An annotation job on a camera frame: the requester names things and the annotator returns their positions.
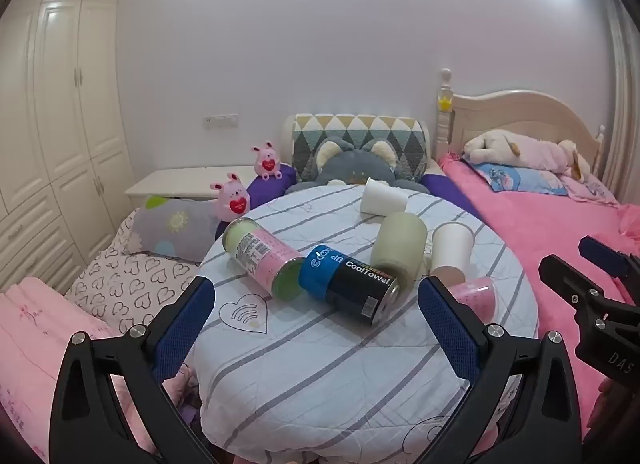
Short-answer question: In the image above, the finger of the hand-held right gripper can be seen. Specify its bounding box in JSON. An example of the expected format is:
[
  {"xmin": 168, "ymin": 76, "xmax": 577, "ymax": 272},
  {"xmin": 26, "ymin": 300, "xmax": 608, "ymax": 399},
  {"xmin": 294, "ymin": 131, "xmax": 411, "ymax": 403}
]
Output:
[
  {"xmin": 579, "ymin": 236, "xmax": 640, "ymax": 278},
  {"xmin": 538, "ymin": 253, "xmax": 609, "ymax": 315}
]

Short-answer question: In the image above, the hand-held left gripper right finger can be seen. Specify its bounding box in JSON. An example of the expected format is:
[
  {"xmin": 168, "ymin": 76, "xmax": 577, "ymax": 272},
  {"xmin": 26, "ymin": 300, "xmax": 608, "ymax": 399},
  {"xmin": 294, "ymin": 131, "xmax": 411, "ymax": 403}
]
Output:
[{"xmin": 416, "ymin": 275, "xmax": 585, "ymax": 464}]

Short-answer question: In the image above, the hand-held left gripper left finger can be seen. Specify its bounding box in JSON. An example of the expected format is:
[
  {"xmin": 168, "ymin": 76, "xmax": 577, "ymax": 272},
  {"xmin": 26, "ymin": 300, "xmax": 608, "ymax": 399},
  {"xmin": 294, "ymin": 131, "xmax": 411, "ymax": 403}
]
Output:
[{"xmin": 48, "ymin": 275, "xmax": 217, "ymax": 464}]

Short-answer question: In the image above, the pink plastic cup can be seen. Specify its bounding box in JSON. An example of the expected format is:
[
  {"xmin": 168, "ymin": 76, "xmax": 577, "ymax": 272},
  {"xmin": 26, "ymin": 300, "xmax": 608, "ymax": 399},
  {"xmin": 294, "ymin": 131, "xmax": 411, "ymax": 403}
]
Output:
[{"xmin": 446, "ymin": 277, "xmax": 497, "ymax": 322}]

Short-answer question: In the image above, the white paper cup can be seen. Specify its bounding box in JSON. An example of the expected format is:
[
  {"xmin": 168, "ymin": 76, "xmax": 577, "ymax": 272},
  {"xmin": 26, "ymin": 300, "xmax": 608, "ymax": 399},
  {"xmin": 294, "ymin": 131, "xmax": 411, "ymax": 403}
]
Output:
[{"xmin": 430, "ymin": 223, "xmax": 474, "ymax": 285}]

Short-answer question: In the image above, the frosted green cup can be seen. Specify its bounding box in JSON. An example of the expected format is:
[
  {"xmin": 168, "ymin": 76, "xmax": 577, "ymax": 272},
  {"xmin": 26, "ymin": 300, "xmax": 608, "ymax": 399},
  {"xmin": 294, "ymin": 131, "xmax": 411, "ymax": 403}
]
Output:
[{"xmin": 370, "ymin": 211, "xmax": 429, "ymax": 286}]

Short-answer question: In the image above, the white ceramic cup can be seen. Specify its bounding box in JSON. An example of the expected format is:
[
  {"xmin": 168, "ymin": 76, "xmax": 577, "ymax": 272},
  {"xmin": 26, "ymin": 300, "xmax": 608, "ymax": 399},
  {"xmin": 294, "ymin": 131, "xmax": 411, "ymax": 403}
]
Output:
[{"xmin": 361, "ymin": 177, "xmax": 408, "ymax": 219}]

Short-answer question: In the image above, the pink fleece bedspread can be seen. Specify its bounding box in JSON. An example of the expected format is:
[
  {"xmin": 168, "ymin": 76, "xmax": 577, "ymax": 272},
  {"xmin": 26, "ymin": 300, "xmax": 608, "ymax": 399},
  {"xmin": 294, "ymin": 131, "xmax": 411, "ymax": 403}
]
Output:
[{"xmin": 437, "ymin": 151, "xmax": 640, "ymax": 445}]

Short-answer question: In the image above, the pink pillow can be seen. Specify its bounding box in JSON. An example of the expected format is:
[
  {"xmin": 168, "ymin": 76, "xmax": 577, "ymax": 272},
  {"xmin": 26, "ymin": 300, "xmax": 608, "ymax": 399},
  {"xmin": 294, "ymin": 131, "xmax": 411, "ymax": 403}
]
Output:
[{"xmin": 560, "ymin": 171, "xmax": 621, "ymax": 205}]

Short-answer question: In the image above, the heart print bed sheet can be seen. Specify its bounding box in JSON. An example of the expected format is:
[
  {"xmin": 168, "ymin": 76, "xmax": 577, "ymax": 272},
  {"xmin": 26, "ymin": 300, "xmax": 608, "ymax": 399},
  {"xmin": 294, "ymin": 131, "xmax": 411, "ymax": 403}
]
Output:
[{"xmin": 65, "ymin": 209, "xmax": 201, "ymax": 335}]

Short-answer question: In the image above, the grey flower print pillow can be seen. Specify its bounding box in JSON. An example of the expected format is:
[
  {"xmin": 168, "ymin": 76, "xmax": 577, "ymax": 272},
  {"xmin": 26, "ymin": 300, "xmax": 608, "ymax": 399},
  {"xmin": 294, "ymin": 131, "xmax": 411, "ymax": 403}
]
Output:
[{"xmin": 124, "ymin": 195, "xmax": 223, "ymax": 263}]

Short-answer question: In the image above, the pink and green canister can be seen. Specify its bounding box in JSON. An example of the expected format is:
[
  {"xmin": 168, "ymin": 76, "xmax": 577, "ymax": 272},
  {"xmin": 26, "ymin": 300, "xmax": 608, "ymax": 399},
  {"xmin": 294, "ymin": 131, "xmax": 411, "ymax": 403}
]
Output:
[{"xmin": 221, "ymin": 217, "xmax": 307, "ymax": 301}]

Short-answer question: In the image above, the blue cartoon pillow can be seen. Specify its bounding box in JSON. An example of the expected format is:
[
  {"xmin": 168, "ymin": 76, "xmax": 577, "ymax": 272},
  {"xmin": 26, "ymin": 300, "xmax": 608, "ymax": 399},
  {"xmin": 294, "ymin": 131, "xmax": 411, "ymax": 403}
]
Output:
[{"xmin": 470, "ymin": 161, "xmax": 568, "ymax": 196}]

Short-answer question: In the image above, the blue and black canister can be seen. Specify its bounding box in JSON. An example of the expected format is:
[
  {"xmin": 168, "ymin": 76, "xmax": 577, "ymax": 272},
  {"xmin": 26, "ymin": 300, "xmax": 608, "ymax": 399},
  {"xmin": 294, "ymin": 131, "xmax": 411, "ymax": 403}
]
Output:
[{"xmin": 298, "ymin": 244, "xmax": 401, "ymax": 329}]

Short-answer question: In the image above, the white curtain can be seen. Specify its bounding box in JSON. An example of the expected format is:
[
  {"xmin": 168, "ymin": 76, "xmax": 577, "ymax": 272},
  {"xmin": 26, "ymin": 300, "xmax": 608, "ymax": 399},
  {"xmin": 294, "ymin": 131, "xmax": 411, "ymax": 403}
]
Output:
[{"xmin": 600, "ymin": 9, "xmax": 640, "ymax": 205}]

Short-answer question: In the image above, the striped white tablecloth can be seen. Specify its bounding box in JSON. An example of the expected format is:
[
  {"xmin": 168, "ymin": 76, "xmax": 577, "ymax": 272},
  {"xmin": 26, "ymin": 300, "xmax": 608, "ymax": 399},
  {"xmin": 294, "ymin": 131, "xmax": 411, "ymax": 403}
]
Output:
[{"xmin": 187, "ymin": 184, "xmax": 540, "ymax": 464}]

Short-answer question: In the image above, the white and pink plush dog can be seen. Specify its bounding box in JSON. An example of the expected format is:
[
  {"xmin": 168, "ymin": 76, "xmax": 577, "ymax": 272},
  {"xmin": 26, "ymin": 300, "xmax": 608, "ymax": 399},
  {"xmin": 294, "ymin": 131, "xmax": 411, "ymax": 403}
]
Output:
[{"xmin": 462, "ymin": 130, "xmax": 591, "ymax": 182}]

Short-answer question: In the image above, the pink rabbit plush toy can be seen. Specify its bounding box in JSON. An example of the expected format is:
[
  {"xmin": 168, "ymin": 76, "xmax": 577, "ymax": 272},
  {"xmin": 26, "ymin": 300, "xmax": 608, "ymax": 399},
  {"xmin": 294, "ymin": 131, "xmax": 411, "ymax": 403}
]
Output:
[
  {"xmin": 250, "ymin": 140, "xmax": 283, "ymax": 180},
  {"xmin": 210, "ymin": 173, "xmax": 251, "ymax": 220}
]

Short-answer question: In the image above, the white nightstand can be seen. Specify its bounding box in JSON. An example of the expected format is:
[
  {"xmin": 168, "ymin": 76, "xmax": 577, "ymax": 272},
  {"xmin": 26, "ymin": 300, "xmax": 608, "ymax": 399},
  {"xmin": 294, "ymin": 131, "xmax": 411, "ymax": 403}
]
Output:
[{"xmin": 125, "ymin": 165, "xmax": 261, "ymax": 202}]

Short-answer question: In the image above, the light pink folded blanket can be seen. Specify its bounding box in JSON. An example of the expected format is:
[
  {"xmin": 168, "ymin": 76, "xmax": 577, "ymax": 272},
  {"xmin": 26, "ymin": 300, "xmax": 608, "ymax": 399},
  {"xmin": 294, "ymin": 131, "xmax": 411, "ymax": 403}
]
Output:
[{"xmin": 0, "ymin": 277, "xmax": 166, "ymax": 464}]

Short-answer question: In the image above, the purple cloth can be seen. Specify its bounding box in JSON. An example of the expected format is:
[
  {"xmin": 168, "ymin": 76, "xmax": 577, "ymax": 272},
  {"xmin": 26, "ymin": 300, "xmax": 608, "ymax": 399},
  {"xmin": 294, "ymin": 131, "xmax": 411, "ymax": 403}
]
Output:
[{"xmin": 215, "ymin": 163, "xmax": 483, "ymax": 240}]

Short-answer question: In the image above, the cream wooden bed headboard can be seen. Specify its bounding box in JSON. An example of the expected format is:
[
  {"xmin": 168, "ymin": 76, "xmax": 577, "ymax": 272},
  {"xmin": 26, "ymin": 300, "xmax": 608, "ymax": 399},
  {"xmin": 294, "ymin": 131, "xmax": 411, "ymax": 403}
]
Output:
[{"xmin": 434, "ymin": 69, "xmax": 607, "ymax": 180}]

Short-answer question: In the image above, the grey cat plush cushion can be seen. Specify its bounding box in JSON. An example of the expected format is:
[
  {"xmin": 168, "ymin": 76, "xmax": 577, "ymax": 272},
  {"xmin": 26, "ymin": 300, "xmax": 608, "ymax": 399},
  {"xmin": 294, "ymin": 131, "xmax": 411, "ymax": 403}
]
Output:
[{"xmin": 285, "ymin": 139, "xmax": 433, "ymax": 195}]

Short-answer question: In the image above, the triangle patterned cushion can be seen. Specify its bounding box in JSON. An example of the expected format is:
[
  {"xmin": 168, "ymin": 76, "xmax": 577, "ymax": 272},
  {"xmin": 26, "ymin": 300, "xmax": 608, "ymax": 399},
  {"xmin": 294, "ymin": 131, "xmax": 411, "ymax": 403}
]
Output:
[{"xmin": 291, "ymin": 113, "xmax": 432, "ymax": 185}]

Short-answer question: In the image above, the cream wardrobe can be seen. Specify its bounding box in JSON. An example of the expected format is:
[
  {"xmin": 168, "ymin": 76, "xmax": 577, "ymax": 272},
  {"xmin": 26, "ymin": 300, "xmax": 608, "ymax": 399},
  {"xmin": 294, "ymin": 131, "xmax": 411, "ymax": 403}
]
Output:
[{"xmin": 0, "ymin": 0, "xmax": 136, "ymax": 295}]

